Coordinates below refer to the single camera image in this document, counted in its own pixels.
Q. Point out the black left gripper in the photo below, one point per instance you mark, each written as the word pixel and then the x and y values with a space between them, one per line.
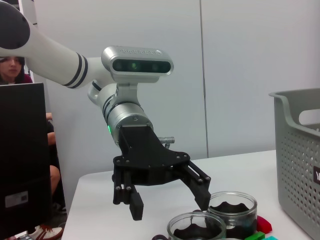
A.
pixel 150 162

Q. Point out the glass teacup black holder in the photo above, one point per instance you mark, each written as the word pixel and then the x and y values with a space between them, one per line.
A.
pixel 237 217
pixel 190 230
pixel 226 239

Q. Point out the green toy brick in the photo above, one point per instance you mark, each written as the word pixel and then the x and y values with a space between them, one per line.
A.
pixel 256 236

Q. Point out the dark red curved brick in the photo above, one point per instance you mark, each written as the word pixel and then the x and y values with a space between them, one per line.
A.
pixel 263 224

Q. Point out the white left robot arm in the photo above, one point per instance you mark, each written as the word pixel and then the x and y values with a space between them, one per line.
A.
pixel 55 62

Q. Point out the grey perforated storage bin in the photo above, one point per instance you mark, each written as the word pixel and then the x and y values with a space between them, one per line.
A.
pixel 295 162

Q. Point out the cyan square brick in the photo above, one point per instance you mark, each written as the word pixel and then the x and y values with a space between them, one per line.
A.
pixel 273 238

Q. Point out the white red sneaker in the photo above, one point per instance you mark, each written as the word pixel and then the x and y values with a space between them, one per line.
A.
pixel 47 232

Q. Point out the black computer monitor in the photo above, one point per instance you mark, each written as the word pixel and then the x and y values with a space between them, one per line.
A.
pixel 22 150

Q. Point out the seated person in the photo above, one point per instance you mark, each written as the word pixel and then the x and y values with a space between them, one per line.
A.
pixel 11 67

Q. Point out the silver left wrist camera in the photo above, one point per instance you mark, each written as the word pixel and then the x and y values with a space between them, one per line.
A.
pixel 140 66

